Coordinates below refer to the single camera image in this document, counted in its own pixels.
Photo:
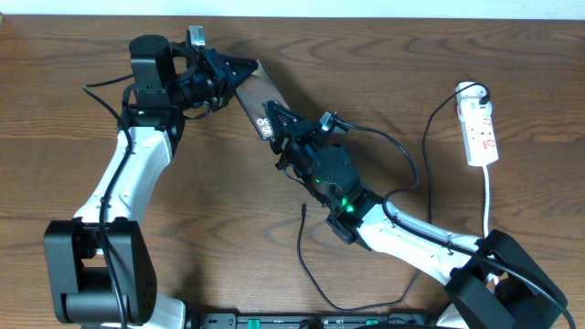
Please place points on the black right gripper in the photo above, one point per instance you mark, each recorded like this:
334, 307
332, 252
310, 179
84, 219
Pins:
295, 130

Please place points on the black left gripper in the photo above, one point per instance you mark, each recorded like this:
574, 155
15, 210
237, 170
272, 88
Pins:
221, 68

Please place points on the white power strip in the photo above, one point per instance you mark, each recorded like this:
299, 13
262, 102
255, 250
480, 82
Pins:
478, 132

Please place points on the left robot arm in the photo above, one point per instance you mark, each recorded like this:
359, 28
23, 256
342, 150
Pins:
100, 272

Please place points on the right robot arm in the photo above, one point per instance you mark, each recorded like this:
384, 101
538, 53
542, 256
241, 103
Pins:
491, 282

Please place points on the white USB charger adapter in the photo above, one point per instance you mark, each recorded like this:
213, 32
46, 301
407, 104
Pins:
471, 93

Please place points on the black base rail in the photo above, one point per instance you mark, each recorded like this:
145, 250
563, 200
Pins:
333, 321

